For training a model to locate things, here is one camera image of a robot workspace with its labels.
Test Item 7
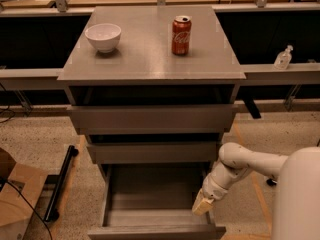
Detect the grey bottom drawer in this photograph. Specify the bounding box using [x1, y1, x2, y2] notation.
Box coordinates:
[88, 163, 226, 240]

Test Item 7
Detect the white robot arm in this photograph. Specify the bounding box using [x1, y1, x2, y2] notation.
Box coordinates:
[192, 142, 320, 240]

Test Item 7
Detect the clear sanitizer bottle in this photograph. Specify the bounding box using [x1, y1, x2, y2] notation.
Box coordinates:
[274, 45, 293, 70]

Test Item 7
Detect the grey middle drawer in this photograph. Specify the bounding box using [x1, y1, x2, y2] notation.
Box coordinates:
[87, 141, 217, 164]

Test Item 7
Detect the black cable on box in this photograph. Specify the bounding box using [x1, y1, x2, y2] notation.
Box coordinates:
[0, 176, 54, 240]

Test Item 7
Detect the black bar stand left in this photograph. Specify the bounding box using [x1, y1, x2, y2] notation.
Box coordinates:
[44, 145, 79, 222]

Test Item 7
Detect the white ceramic bowl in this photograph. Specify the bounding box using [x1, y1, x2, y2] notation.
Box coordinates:
[85, 23, 122, 53]

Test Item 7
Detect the grey drawer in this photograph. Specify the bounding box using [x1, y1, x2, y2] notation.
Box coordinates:
[68, 104, 237, 135]
[87, 141, 217, 164]
[88, 163, 226, 240]

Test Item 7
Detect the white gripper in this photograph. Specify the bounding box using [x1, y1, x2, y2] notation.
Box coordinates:
[192, 174, 228, 216]

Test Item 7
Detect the red cola can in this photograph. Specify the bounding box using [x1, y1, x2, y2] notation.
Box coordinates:
[171, 15, 192, 55]

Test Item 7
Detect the grey top drawer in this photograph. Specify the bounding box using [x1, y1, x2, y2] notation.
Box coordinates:
[68, 104, 237, 135]

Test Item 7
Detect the grey drawer cabinet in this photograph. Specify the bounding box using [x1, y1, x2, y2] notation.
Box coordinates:
[59, 6, 245, 177]

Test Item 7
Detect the brown cardboard box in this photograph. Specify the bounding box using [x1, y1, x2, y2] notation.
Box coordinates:
[0, 148, 48, 240]

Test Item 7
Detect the small black device on floor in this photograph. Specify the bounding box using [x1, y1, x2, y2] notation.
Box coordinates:
[266, 179, 277, 187]

